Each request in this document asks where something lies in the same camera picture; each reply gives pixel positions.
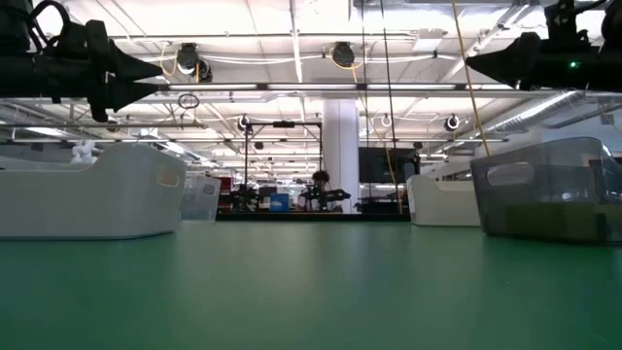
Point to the person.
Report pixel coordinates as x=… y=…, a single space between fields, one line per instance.
x=320 y=177

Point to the black monitor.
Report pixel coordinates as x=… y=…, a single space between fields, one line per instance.
x=379 y=165

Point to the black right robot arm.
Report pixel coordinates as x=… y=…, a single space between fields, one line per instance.
x=613 y=48

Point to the frosted grey plastic bin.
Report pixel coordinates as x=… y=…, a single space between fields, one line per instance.
x=73 y=199

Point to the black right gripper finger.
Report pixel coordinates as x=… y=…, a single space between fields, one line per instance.
x=505 y=73
x=505 y=51

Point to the smoky dark plastic bin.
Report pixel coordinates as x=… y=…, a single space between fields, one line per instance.
x=544 y=194

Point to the white plastic bin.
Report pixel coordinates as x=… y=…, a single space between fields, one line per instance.
x=437 y=204

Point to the black metal frame stand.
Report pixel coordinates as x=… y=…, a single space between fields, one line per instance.
x=283 y=124

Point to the white pillar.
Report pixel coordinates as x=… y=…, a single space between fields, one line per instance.
x=340 y=155

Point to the background black robot arm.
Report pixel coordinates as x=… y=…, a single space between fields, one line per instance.
x=337 y=194

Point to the blue box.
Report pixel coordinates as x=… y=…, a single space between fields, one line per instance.
x=279 y=202

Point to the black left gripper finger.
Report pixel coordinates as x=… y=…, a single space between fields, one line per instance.
x=128 y=65
x=126 y=92

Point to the silver ventilation duct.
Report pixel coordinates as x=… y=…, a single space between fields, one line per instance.
x=544 y=109

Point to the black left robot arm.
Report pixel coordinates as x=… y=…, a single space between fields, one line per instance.
x=19 y=73

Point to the clear plastic bin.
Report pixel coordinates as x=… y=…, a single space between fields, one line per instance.
x=201 y=199

